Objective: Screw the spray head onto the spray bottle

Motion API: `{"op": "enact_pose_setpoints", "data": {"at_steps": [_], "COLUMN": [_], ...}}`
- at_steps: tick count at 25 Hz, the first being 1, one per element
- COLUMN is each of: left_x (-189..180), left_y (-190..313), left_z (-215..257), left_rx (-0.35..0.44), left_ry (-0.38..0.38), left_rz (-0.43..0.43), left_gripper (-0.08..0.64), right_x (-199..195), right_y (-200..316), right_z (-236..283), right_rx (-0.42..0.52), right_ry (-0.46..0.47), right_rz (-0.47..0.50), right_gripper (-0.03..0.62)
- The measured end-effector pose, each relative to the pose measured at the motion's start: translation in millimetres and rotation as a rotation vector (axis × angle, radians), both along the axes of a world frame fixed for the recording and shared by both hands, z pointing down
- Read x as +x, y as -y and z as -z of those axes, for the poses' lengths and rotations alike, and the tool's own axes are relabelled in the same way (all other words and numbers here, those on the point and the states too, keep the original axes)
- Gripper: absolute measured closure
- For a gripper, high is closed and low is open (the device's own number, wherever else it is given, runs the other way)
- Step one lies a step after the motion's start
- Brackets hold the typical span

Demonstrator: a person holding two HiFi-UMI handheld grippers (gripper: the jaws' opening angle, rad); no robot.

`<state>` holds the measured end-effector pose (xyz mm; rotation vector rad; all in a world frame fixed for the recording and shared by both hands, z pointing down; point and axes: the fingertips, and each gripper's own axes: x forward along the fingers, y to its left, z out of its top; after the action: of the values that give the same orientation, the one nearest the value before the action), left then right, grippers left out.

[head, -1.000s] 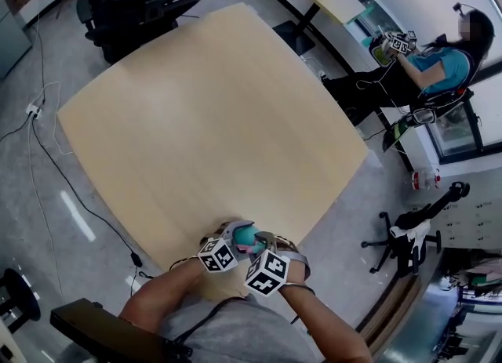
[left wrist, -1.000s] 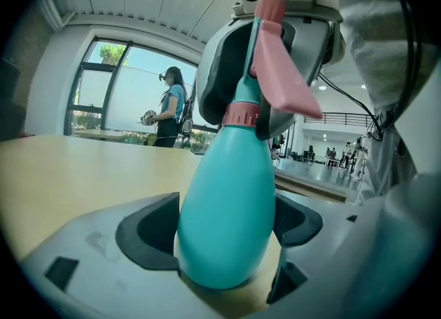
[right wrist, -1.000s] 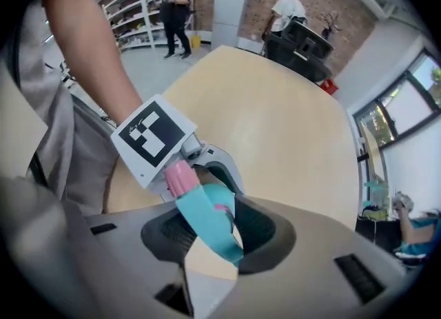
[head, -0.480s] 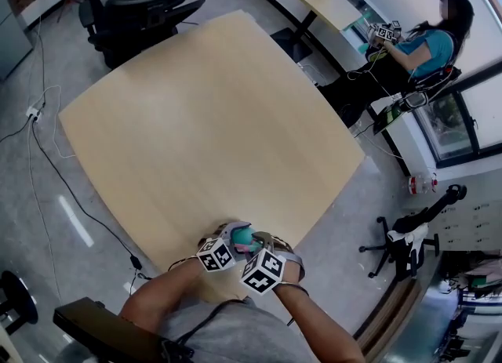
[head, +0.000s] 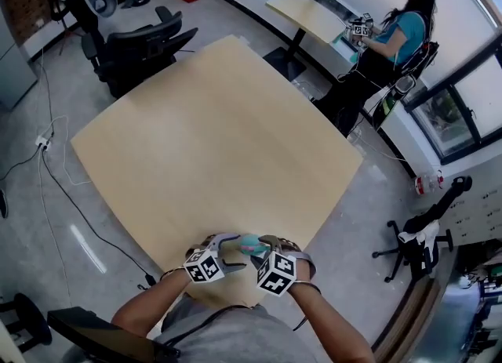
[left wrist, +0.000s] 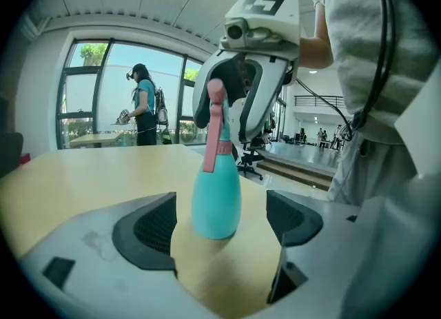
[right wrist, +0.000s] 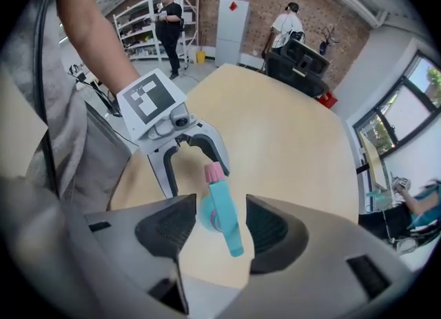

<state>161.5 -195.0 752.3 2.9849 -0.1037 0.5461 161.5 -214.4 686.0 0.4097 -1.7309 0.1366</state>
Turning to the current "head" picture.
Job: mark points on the small wooden pedestal table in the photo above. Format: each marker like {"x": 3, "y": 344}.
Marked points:
{"x": 306, "y": 12}

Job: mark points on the white power strip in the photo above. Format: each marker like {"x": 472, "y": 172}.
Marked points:
{"x": 43, "y": 142}

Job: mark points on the teal spray bottle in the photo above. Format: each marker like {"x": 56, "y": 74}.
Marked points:
{"x": 253, "y": 245}

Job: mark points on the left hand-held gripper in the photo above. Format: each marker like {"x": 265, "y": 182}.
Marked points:
{"x": 204, "y": 268}

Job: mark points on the white cloth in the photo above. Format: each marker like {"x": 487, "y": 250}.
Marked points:
{"x": 425, "y": 236}

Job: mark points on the grey metal cabinet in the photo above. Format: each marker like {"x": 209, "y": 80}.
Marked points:
{"x": 13, "y": 67}

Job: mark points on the black round stool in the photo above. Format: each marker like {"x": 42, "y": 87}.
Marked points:
{"x": 27, "y": 320}

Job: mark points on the person's right hand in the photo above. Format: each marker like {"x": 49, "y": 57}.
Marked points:
{"x": 289, "y": 244}

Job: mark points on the person's left forearm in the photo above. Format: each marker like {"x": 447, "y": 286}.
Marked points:
{"x": 149, "y": 306}

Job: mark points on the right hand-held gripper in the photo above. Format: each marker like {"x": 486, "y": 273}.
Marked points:
{"x": 276, "y": 273}

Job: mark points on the white drawer cabinet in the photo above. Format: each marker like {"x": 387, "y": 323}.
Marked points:
{"x": 474, "y": 212}

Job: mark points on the black swivel chair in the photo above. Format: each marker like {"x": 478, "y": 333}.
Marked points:
{"x": 427, "y": 220}

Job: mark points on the black seat backrest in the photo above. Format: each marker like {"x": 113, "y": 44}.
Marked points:
{"x": 98, "y": 338}

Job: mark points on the clear bottle red label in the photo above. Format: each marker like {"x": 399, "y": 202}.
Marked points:
{"x": 425, "y": 184}

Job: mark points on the person's right forearm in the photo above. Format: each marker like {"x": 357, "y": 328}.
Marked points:
{"x": 333, "y": 326}

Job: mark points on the black mesh office chair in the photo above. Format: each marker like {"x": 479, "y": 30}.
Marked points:
{"x": 141, "y": 48}

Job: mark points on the person's left hand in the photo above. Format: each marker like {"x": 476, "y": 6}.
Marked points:
{"x": 201, "y": 243}

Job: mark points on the person's grey shirt torso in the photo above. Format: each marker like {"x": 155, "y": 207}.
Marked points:
{"x": 243, "y": 338}

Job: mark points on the black shoe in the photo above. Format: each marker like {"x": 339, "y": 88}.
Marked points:
{"x": 3, "y": 204}

